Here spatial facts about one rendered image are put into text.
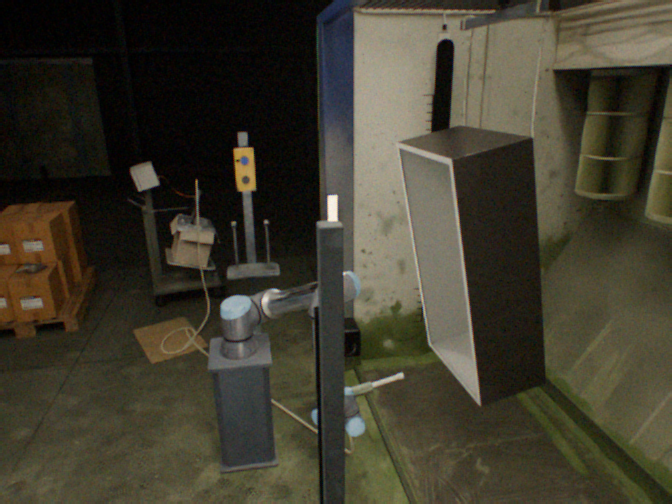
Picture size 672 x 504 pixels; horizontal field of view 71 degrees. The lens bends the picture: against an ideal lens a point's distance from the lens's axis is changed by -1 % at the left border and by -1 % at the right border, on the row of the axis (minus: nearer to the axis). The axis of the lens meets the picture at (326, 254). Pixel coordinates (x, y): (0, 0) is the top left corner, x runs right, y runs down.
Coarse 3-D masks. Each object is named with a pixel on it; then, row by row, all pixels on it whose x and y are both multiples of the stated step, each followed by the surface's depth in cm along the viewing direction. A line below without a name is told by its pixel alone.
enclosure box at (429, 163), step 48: (432, 144) 213; (480, 144) 194; (528, 144) 187; (432, 192) 250; (480, 192) 189; (528, 192) 194; (432, 240) 259; (480, 240) 196; (528, 240) 201; (432, 288) 269; (480, 288) 204; (528, 288) 209; (432, 336) 280; (480, 336) 212; (528, 336) 218; (480, 384) 221; (528, 384) 228
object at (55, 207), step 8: (40, 208) 448; (48, 208) 448; (56, 208) 447; (64, 208) 446; (72, 208) 459; (64, 216) 442; (72, 216) 456; (72, 224) 453; (72, 232) 450; (80, 232) 480; (72, 240) 451
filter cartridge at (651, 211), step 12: (660, 132) 230; (660, 144) 228; (660, 156) 228; (660, 168) 229; (660, 180) 229; (648, 192) 242; (660, 192) 229; (648, 204) 239; (660, 204) 230; (648, 216) 238; (660, 216) 230
